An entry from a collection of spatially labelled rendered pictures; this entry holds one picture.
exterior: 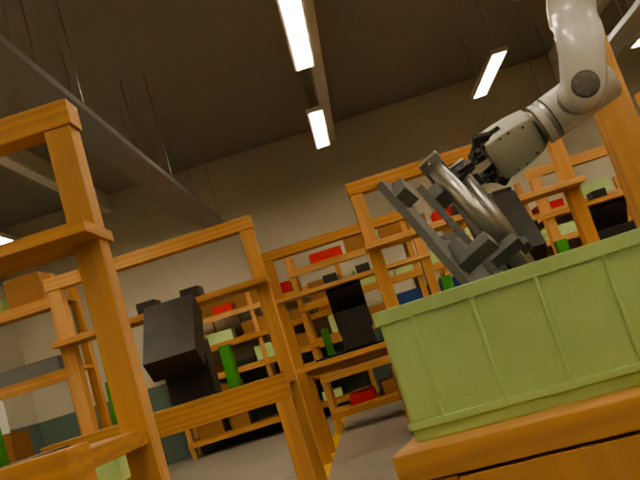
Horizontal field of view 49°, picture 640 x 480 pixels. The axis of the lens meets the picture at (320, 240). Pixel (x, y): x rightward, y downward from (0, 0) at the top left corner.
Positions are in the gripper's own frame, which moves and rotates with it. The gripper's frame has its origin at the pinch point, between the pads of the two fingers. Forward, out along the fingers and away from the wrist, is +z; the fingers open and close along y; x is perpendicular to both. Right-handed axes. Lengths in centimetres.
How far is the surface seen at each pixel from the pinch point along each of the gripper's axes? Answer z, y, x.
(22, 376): 353, -150, -345
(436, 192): 6.7, 13.5, 17.6
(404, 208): 11.6, 23.0, 29.4
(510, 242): 2.0, 3.8, 26.7
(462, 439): 21, 14, 61
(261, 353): 365, -554, -718
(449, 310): 14, 19, 48
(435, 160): 3.6, 13.9, 10.0
